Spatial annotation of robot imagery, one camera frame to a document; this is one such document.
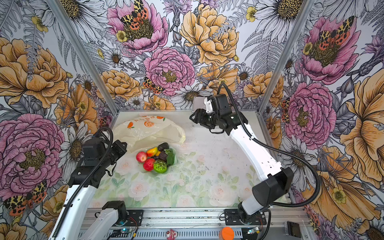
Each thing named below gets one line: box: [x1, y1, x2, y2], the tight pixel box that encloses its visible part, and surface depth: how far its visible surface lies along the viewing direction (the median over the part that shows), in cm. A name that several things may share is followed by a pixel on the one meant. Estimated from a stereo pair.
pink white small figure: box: [166, 229, 178, 240], surface depth 67 cm
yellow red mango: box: [146, 147, 161, 158], surface depth 92 cm
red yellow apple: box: [136, 151, 147, 163], surface depth 87 cm
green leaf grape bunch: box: [163, 148, 175, 166], surface depth 87 cm
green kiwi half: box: [153, 159, 168, 174], surface depth 83 cm
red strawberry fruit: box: [143, 158, 156, 172], surface depth 87 cm
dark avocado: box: [158, 142, 169, 152], surface depth 91 cm
